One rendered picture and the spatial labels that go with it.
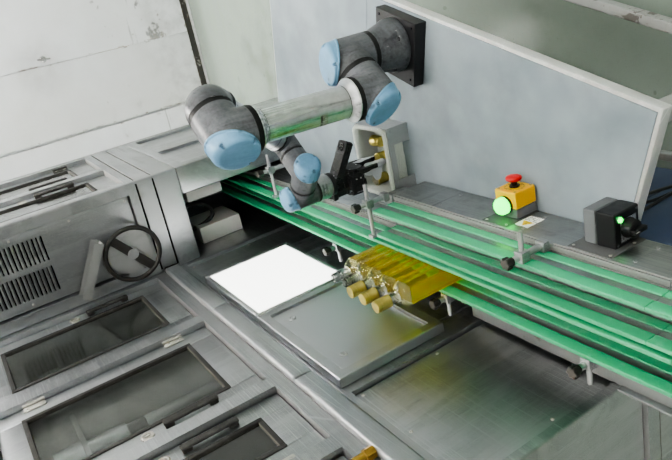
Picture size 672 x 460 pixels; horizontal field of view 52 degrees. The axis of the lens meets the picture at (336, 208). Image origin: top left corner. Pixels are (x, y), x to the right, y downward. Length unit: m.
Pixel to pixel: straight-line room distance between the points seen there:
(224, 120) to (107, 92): 3.81
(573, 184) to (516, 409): 0.53
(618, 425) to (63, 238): 1.85
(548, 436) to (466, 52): 0.93
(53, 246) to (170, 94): 3.07
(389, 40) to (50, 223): 1.35
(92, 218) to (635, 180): 1.81
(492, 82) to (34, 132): 4.01
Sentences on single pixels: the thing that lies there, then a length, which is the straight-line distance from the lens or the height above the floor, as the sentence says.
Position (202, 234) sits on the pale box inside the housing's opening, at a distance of 2.84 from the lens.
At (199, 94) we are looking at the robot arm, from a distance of 1.64.
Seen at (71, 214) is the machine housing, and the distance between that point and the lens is 2.55.
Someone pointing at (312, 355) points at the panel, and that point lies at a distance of 1.84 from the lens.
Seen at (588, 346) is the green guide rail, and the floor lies 0.94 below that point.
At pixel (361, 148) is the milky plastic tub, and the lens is 2.19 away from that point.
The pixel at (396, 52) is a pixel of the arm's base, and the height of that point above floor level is 0.83.
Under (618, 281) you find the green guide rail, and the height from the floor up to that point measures 0.91.
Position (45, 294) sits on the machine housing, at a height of 1.81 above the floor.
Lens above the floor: 1.93
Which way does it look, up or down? 26 degrees down
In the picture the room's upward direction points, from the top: 112 degrees counter-clockwise
